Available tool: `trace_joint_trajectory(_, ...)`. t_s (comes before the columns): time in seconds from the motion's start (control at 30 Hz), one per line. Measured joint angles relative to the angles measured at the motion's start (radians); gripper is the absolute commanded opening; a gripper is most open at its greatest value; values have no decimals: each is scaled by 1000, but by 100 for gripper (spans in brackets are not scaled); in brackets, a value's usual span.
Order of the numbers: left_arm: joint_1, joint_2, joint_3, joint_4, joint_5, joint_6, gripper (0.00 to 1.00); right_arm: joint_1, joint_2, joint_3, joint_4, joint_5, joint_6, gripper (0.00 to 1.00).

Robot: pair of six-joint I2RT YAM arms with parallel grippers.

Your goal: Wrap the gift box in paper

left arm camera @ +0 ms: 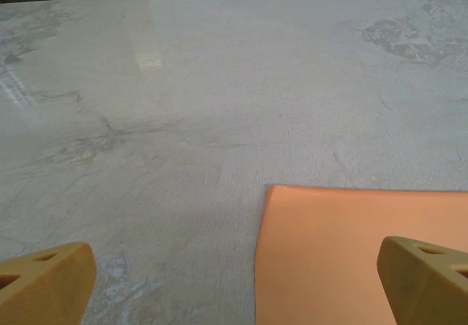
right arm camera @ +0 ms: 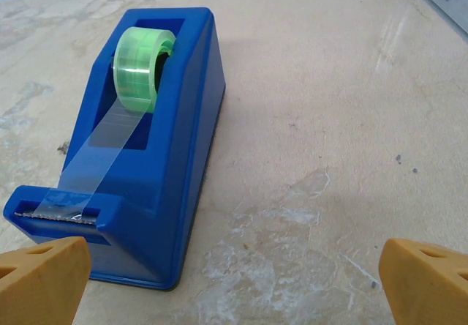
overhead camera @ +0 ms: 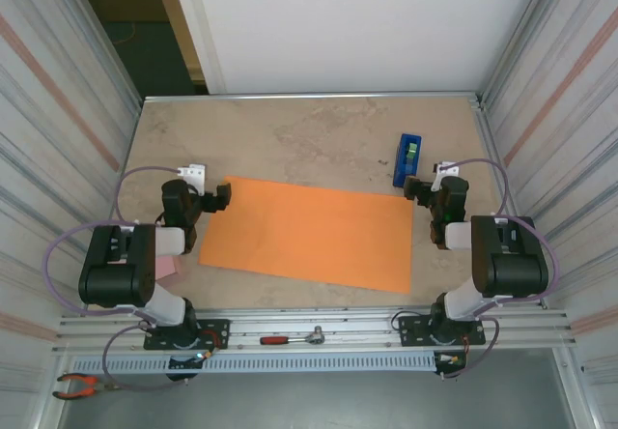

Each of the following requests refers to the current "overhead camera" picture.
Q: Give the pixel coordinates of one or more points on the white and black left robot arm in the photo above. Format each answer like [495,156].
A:
[145,265]

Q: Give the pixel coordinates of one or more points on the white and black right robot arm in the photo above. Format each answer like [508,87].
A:
[502,260]

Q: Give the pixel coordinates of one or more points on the blue tape dispenser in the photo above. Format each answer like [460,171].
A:
[401,170]

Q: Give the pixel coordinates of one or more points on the green tape roll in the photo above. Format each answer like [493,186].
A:
[411,152]

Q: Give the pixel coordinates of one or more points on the yellow power connector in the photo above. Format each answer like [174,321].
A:
[205,354]
[454,360]

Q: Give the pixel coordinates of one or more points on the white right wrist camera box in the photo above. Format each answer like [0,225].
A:
[440,180]

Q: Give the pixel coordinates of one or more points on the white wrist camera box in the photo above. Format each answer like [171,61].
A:
[195,174]
[440,180]

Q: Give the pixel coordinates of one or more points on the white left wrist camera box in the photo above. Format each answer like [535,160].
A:
[195,174]

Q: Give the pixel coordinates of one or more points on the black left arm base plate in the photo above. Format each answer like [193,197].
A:
[219,326]

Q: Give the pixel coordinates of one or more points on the striped translucent enclosure panel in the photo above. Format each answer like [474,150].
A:
[48,158]
[570,158]

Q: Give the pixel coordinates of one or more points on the aluminium table edge rail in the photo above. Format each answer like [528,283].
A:
[309,95]

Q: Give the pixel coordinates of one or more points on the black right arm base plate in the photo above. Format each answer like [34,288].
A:
[410,327]

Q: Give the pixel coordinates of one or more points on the aluminium mounting rail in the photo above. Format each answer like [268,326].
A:
[289,325]

